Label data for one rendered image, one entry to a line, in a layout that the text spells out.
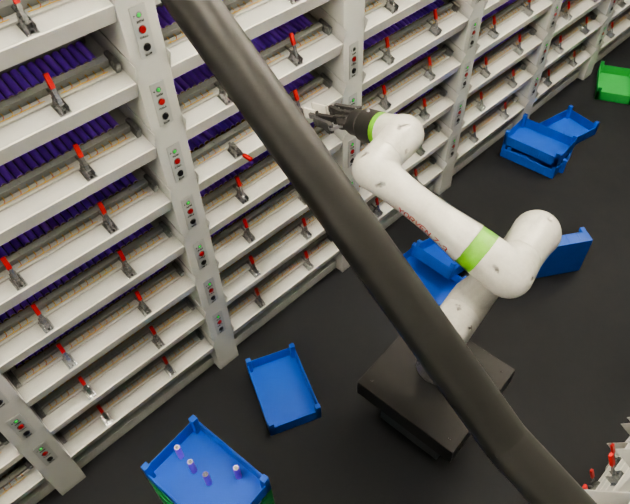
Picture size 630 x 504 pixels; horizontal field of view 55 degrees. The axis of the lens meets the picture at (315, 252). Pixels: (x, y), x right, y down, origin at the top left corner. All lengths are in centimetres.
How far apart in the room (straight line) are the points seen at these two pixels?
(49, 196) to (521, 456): 138
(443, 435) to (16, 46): 151
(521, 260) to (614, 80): 276
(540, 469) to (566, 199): 293
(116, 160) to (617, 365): 200
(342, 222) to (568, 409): 224
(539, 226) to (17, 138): 123
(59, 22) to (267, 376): 153
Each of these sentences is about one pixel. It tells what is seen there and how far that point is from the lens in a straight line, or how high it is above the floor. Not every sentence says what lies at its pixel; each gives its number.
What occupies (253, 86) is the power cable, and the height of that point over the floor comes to 194.
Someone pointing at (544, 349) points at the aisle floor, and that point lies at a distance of 262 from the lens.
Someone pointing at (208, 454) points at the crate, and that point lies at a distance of 188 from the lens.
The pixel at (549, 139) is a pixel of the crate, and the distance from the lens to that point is 344.
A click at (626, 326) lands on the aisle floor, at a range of 280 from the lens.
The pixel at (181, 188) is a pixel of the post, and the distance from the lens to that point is 175.
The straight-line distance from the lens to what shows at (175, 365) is 231.
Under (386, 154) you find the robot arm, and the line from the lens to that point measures 154.
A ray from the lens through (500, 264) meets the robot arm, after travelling 150.
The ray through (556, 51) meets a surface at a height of 37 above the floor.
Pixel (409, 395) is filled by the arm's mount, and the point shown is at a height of 35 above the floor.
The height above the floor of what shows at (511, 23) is 75.
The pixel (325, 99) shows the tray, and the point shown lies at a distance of 205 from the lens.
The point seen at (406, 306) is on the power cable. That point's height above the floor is 186.
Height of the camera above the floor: 210
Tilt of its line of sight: 49 degrees down
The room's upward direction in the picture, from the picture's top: 3 degrees counter-clockwise
